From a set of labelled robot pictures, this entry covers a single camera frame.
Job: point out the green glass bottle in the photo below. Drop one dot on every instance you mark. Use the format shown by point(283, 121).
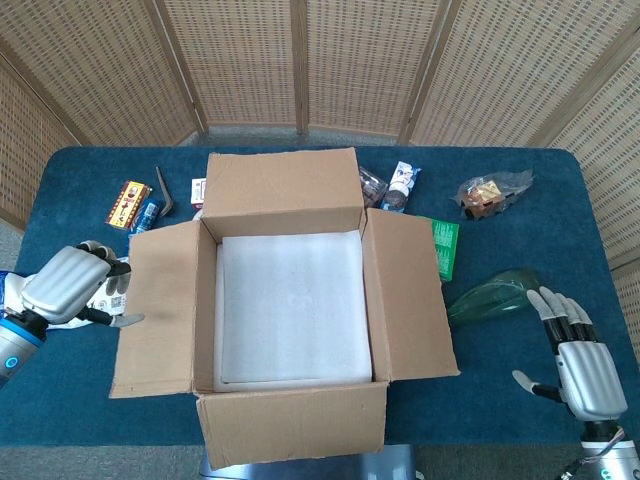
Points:
point(490, 300)

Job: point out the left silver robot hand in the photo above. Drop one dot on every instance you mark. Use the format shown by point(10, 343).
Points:
point(65, 280)

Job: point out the blue felt table cover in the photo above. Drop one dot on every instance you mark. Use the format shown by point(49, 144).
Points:
point(75, 415)

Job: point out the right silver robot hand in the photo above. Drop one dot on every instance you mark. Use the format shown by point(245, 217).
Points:
point(590, 380)

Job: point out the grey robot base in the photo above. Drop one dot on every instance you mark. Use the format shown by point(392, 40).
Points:
point(400, 465)

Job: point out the wicker folding screen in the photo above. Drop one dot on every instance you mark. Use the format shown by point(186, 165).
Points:
point(350, 50)

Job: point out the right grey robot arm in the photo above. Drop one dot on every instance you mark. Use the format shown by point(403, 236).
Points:
point(612, 460)

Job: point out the red cardboard box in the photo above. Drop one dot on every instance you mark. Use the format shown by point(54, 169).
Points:
point(290, 425)

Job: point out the clear bag with bread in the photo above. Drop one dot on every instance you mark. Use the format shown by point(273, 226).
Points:
point(487, 197)

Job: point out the green carton box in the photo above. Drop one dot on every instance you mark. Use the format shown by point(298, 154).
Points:
point(447, 245)

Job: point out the white plastic food bag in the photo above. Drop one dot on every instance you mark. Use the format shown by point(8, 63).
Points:
point(12, 290)

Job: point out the grey angled metal tool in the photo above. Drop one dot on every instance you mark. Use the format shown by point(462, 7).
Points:
point(165, 197)

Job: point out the red yellow packet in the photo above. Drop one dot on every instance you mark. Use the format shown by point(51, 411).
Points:
point(127, 205)

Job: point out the blue cookie package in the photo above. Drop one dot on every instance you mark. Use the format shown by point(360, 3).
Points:
point(400, 187)

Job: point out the red white small box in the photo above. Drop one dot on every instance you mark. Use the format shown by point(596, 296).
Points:
point(198, 192)

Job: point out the white foam sheet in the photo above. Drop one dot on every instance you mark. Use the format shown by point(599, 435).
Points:
point(295, 310)

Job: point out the blue tube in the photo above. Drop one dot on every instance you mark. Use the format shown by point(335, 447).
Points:
point(147, 215)

